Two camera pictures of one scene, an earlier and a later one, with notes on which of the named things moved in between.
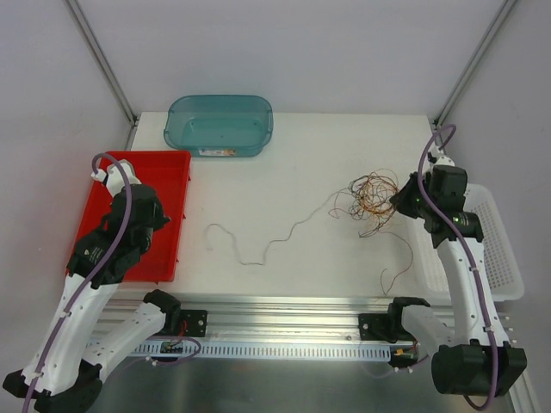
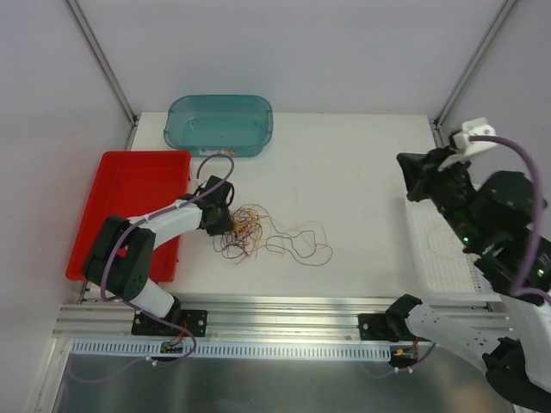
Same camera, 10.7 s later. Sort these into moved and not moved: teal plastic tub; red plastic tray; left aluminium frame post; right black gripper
Moved: right black gripper
Not moved: teal plastic tub; red plastic tray; left aluminium frame post
